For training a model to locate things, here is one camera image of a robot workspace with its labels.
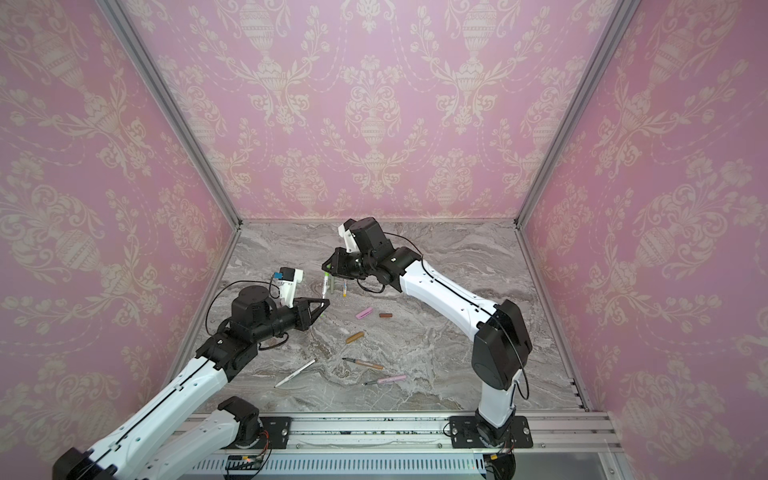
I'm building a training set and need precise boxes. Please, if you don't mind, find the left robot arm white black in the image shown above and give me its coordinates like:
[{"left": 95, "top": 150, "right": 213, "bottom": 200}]
[{"left": 52, "top": 286, "right": 330, "bottom": 479}]

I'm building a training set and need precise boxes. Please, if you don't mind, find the white vented cable duct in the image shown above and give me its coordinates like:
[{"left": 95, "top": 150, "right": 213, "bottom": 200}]
[{"left": 182, "top": 452, "right": 487, "bottom": 479}]

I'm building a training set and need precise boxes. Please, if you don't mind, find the white marker bright green cap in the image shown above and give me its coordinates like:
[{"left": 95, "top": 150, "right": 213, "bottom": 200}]
[{"left": 274, "top": 359, "right": 317, "bottom": 388}]

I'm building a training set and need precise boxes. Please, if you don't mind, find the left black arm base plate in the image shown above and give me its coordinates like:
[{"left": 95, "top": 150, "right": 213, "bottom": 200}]
[{"left": 205, "top": 416, "right": 293, "bottom": 451}]

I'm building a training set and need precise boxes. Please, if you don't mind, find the brown fountain pen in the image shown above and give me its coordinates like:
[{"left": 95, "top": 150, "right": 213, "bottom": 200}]
[{"left": 342, "top": 357, "right": 385, "bottom": 370}]

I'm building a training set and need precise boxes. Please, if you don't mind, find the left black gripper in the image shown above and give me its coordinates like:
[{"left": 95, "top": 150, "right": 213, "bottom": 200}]
[{"left": 251, "top": 297, "right": 332, "bottom": 345}]

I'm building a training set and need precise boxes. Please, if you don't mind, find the right aluminium corner post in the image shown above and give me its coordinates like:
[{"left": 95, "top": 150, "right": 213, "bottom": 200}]
[{"left": 516, "top": 0, "right": 640, "bottom": 231}]

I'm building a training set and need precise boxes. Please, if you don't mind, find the aluminium corner post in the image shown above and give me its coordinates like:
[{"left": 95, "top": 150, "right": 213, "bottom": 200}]
[
  {"left": 516, "top": 0, "right": 640, "bottom": 231},
  {"left": 96, "top": 0, "right": 242, "bottom": 230}
]

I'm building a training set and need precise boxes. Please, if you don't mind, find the pink fountain pen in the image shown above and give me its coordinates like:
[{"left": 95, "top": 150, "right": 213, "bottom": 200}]
[{"left": 363, "top": 374, "right": 408, "bottom": 386}]

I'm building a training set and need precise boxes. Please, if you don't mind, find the white green marker pen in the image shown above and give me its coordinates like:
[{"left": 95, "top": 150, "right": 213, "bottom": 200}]
[{"left": 322, "top": 272, "right": 331, "bottom": 299}]

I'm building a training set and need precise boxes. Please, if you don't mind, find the aluminium front rail frame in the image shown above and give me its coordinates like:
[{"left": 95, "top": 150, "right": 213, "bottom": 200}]
[{"left": 172, "top": 412, "right": 632, "bottom": 479}]

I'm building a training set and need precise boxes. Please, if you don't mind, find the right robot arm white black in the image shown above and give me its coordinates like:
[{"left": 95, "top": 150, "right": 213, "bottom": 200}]
[{"left": 322, "top": 217, "right": 533, "bottom": 447}]

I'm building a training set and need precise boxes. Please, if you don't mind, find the tan brown pen cap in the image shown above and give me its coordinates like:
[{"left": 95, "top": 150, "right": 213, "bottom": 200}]
[{"left": 345, "top": 331, "right": 365, "bottom": 344}]

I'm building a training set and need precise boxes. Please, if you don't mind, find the pink pen cap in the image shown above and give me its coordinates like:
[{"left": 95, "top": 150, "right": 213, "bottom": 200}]
[{"left": 355, "top": 307, "right": 373, "bottom": 320}]

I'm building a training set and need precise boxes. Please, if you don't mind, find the left aluminium corner post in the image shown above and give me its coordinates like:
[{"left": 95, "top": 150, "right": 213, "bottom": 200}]
[{"left": 96, "top": 0, "right": 242, "bottom": 230}]

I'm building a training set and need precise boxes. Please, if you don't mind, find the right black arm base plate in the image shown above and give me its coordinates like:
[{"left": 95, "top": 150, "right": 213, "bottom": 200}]
[{"left": 446, "top": 415, "right": 534, "bottom": 450}]

